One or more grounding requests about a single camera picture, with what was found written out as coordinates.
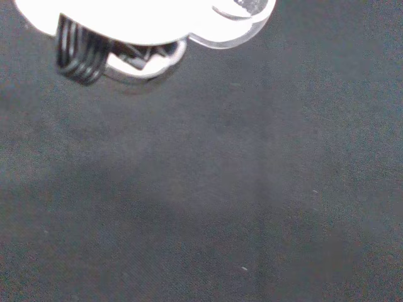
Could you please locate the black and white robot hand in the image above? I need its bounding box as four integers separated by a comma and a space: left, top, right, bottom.
14, 0, 215, 87

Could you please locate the black bench cloth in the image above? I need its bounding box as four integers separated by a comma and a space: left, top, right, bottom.
0, 0, 403, 302

